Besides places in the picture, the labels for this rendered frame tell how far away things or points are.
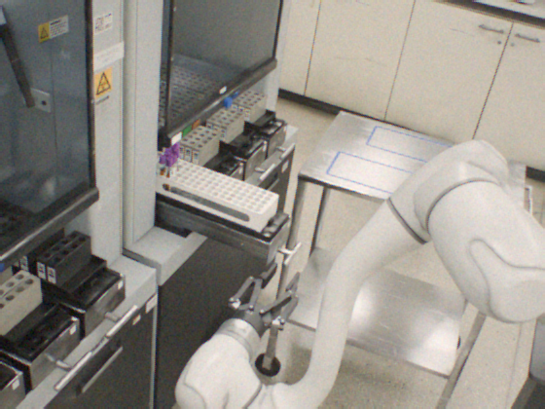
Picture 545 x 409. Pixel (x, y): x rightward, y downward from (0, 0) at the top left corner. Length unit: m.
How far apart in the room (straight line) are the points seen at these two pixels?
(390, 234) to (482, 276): 0.22
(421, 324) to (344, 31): 2.06
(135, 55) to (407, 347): 1.26
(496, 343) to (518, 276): 1.81
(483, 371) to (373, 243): 1.52
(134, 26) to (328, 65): 2.67
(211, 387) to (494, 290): 0.55
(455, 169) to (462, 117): 2.74
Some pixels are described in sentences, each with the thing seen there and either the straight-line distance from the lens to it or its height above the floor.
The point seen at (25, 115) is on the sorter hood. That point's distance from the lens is 1.09.
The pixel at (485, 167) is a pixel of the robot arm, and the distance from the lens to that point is 1.05.
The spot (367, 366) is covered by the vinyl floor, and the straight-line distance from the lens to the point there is 2.40.
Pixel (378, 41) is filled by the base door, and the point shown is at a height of 0.53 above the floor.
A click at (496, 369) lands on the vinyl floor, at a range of 2.59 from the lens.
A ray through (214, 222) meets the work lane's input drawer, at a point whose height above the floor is 0.81.
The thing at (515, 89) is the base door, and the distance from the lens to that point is 3.69.
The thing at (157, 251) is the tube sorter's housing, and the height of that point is 0.73.
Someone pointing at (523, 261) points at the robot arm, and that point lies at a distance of 0.90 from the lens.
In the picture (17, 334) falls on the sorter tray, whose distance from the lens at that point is 1.26.
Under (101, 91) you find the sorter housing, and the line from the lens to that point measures 1.26.
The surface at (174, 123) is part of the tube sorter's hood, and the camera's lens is 1.51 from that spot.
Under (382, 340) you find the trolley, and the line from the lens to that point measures 2.10.
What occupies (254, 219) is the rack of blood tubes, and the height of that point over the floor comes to 0.85.
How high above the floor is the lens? 1.72
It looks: 35 degrees down
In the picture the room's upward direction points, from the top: 9 degrees clockwise
